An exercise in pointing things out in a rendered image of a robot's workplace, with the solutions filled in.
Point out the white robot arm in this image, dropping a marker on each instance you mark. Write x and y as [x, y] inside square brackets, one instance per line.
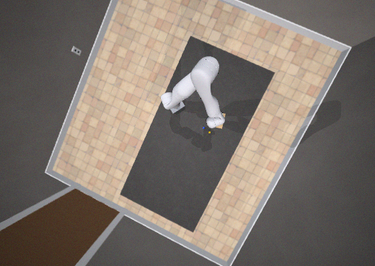
[200, 79]

